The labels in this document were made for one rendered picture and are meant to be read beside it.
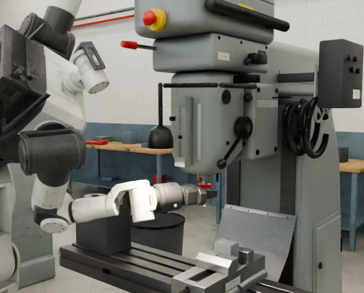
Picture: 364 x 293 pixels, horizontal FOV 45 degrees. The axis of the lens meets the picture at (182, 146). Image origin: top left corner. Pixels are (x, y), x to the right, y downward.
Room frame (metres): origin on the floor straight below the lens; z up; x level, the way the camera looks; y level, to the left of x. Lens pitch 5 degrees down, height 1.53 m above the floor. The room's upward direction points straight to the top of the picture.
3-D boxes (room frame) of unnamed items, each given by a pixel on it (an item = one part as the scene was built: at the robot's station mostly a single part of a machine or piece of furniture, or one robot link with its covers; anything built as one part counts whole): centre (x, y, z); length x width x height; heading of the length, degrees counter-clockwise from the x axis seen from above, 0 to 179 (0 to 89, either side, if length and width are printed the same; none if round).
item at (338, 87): (1.43, -0.52, 1.62); 0.20 x 0.09 x 0.21; 141
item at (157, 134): (1.22, 0.06, 1.44); 0.07 x 0.07 x 0.06
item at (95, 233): (1.73, 0.32, 1.05); 0.22 x 0.12 x 0.20; 45
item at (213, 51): (1.43, -0.10, 1.68); 0.34 x 0.24 x 0.10; 141
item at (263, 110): (1.55, -0.20, 1.47); 0.24 x 0.19 x 0.26; 51
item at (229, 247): (1.35, -0.14, 1.06); 0.06 x 0.05 x 0.06; 51
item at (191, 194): (1.35, 0.00, 1.24); 0.13 x 0.12 x 0.10; 31
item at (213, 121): (1.40, -0.08, 1.47); 0.21 x 0.19 x 0.32; 51
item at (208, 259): (1.30, -0.11, 1.04); 0.12 x 0.06 x 0.04; 51
